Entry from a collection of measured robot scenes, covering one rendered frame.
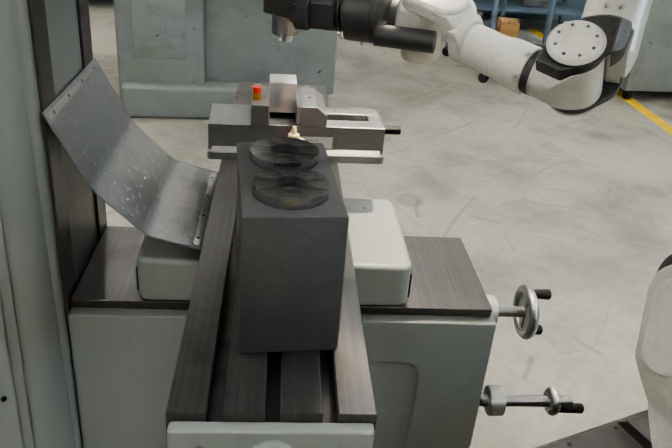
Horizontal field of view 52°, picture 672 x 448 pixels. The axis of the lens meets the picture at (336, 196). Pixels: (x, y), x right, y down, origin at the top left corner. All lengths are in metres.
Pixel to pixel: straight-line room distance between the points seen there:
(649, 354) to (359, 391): 0.39
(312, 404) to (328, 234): 0.19
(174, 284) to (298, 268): 0.51
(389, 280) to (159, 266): 0.41
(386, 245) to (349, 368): 0.51
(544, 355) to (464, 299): 1.20
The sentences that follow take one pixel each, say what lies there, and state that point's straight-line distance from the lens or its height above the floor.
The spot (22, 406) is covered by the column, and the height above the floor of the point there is 0.56.
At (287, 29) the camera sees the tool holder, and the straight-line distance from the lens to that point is 1.20.
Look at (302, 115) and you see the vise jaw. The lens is 1.34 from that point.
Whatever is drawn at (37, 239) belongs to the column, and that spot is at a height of 0.89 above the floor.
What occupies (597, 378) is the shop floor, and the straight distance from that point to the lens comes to 2.51.
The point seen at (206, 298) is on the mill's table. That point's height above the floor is 0.94.
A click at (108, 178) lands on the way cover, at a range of 1.25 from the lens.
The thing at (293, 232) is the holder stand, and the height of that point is 1.11.
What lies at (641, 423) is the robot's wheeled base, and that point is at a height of 0.61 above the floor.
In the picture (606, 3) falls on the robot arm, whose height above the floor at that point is 1.32.
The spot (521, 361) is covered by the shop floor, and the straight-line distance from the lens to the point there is 2.48.
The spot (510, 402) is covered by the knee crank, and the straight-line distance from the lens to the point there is 1.49.
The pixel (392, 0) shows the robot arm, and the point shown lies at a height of 1.28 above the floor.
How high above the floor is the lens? 1.48
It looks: 26 degrees down
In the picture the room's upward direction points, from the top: 5 degrees clockwise
